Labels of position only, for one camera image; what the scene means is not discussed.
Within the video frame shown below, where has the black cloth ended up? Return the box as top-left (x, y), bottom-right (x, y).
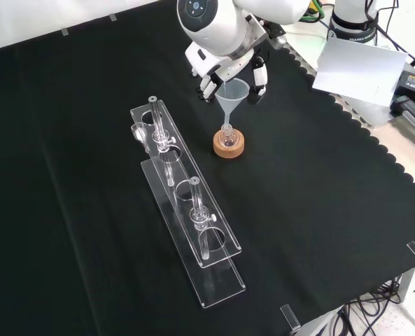
top-left (0, 0), bottom-right (415, 336)

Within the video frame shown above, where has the glass round-bottom flask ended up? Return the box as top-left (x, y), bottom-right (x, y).
top-left (218, 124), bottom-right (237, 148)

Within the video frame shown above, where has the pale metal base plate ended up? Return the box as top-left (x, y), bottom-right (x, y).
top-left (280, 19), bottom-right (395, 129)

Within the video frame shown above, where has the small glass funnel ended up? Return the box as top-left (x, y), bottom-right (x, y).
top-left (129, 122), bottom-right (152, 154)

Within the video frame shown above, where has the black clamp tool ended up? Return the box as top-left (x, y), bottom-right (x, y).
top-left (391, 94), bottom-right (415, 140)

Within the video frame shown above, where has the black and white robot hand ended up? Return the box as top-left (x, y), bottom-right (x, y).
top-left (185, 41), bottom-right (269, 106)

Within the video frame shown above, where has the cork ring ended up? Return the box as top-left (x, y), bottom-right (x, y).
top-left (213, 129), bottom-right (246, 159)

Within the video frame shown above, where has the grey table leg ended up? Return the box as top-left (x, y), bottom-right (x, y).
top-left (398, 265), bottom-right (415, 311)

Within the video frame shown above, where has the black floor cable bundle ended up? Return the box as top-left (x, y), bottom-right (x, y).
top-left (331, 276), bottom-right (415, 336)

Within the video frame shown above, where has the clear acrylic funnel stand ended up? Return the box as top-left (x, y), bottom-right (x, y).
top-left (129, 94), bottom-right (247, 309)

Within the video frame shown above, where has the translucent plastic funnel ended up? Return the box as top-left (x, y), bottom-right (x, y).
top-left (215, 77), bottom-right (249, 133)

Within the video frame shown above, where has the pale board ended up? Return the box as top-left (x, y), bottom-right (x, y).
top-left (311, 37), bottom-right (409, 108)

